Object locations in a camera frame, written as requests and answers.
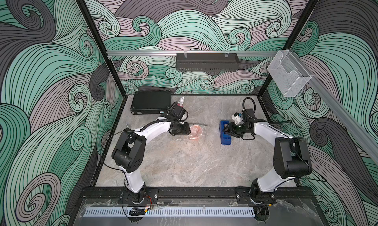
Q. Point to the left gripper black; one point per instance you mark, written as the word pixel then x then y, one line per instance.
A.
pixel 186 130

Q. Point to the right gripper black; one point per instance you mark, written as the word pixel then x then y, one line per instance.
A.
pixel 231 130

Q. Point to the blue tape dispenser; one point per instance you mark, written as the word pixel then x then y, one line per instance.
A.
pixel 225 139

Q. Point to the orange ceramic mug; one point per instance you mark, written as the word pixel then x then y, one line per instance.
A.
pixel 196 131

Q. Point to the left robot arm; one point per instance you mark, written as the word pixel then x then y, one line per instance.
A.
pixel 129 151

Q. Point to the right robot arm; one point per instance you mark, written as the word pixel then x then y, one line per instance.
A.
pixel 291 158

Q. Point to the small pink white figurine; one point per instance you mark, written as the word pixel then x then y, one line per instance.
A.
pixel 181 101

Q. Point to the black hard case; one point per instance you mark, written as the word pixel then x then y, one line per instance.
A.
pixel 151 102

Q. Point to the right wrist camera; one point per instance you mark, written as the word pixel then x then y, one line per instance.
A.
pixel 237 118

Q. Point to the clear acrylic wall bin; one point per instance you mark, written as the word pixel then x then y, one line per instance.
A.
pixel 289 73

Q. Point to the black perforated wall shelf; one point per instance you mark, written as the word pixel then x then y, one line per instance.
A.
pixel 209 63

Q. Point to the aluminium wall rail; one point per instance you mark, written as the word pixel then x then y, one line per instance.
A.
pixel 174 53

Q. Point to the white slotted cable duct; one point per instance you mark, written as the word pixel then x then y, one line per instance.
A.
pixel 172 212

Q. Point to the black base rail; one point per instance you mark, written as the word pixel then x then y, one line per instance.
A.
pixel 159 195

